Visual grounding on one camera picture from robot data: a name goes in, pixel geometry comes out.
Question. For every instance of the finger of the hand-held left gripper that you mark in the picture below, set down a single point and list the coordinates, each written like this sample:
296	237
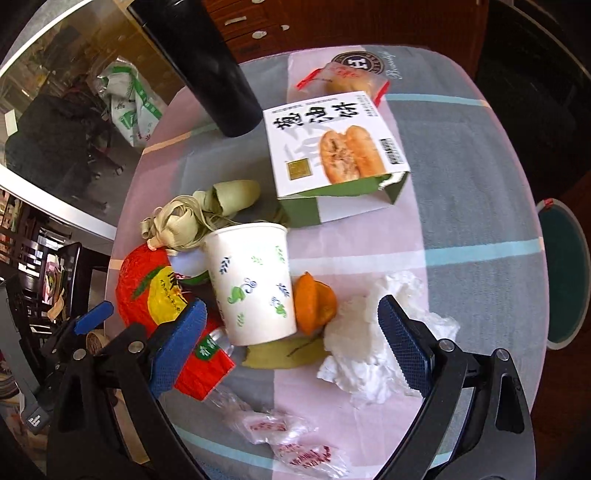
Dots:
94	317

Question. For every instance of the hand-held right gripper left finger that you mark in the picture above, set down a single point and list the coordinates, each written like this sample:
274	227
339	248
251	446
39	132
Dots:
182	344

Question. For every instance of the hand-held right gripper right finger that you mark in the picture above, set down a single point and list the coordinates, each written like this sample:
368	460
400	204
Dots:
404	346

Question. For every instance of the white tissue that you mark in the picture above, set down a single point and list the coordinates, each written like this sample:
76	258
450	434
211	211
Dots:
355	341

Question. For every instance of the red orange plastic bag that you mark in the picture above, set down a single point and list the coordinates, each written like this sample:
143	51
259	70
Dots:
138	286

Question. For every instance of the white leaf print paper cup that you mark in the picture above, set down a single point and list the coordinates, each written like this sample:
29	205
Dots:
249	286

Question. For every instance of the red label plastic packet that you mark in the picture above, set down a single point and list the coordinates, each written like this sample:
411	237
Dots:
207	374

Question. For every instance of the dark wooden chair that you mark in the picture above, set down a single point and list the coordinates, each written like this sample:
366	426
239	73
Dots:
69	263

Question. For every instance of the white green round container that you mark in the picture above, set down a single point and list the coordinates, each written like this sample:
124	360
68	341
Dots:
184	270

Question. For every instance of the clear wrapper red print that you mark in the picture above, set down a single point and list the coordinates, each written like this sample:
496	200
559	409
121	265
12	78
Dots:
261	424
309	459

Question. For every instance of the dried bamboo leaf bundle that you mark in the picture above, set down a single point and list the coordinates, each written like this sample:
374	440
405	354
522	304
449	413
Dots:
184	217

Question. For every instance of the black office chair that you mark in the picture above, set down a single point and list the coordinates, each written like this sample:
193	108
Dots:
55	124

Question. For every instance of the white green pastry box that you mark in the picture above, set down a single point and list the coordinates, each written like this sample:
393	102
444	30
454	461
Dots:
332	152

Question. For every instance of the green white plastic bag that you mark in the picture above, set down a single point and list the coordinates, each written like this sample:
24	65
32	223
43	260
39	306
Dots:
134	106

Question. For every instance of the bun in clear wrapper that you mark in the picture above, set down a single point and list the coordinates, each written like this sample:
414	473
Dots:
348	81

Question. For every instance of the black tumbler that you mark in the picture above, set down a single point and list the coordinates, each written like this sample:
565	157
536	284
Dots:
207	69

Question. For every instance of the wooden drawer cabinet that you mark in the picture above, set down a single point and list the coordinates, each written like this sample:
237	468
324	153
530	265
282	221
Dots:
323	23

